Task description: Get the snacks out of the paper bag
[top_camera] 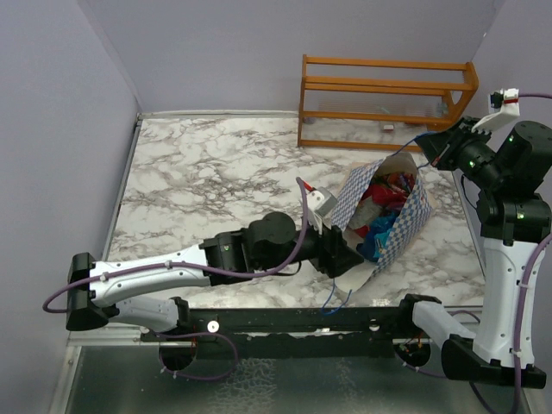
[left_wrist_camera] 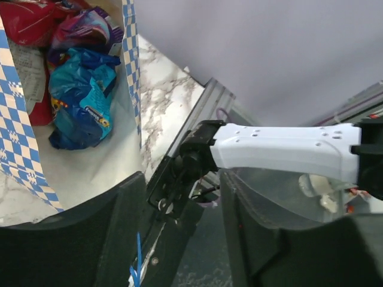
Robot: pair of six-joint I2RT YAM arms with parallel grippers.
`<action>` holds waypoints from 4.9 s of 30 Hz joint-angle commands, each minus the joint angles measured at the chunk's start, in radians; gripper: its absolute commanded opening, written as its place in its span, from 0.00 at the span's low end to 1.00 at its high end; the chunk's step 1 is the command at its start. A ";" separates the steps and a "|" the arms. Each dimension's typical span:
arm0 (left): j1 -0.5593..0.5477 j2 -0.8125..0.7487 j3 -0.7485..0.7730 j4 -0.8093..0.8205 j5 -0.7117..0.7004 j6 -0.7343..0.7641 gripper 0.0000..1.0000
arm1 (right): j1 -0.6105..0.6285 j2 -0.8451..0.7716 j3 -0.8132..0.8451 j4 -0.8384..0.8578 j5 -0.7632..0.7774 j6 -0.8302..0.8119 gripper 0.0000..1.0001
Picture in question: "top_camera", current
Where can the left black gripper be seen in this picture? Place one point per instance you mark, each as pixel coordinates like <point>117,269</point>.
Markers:
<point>333,254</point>

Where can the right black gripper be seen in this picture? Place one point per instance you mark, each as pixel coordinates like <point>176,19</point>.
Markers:
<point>442,147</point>

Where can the blue checkered paper bag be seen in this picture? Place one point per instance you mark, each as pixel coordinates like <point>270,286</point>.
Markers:
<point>411,219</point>

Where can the blue snack bag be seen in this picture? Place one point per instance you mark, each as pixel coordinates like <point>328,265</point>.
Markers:
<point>375,240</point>

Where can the red snack bag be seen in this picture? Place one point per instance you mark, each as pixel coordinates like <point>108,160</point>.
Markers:
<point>385,194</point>

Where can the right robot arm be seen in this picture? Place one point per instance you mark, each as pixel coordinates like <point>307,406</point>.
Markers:
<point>515,230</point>

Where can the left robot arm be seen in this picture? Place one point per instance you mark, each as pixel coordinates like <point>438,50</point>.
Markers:
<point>103,291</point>

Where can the wooden rack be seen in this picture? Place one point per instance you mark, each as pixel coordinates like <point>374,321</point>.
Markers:
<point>432,95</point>

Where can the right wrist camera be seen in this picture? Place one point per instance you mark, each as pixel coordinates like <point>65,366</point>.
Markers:
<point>504,108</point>

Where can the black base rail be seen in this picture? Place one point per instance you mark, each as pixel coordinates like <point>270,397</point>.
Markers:
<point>290,333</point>

